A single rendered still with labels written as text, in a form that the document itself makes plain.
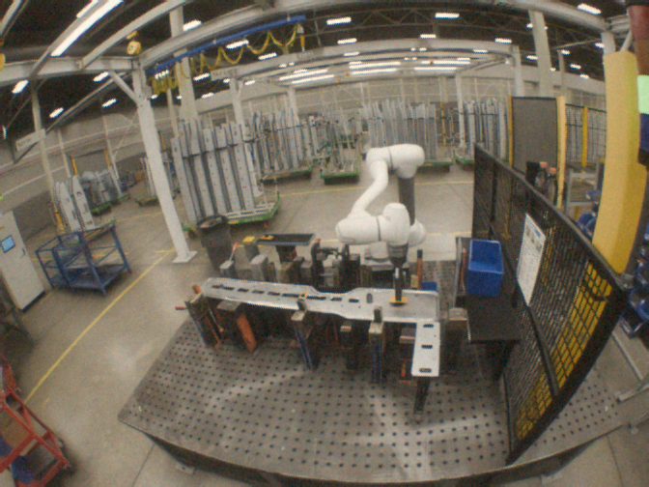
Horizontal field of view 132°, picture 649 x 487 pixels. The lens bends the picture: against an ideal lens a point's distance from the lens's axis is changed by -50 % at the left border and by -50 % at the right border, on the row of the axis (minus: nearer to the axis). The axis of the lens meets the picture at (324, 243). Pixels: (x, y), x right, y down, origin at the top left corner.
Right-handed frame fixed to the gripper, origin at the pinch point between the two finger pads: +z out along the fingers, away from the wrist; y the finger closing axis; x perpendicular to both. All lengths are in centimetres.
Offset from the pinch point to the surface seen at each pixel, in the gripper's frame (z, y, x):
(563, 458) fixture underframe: 81, 51, 108
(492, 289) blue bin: -0.5, -2.9, 43.9
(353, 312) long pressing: 5.9, 8.9, -19.3
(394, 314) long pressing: 5.9, 8.4, -1.0
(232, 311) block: 3, 21, -78
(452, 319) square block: 0.2, 16.7, 23.8
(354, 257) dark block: -6.0, -20.4, -24.4
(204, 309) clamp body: 9, 18, -103
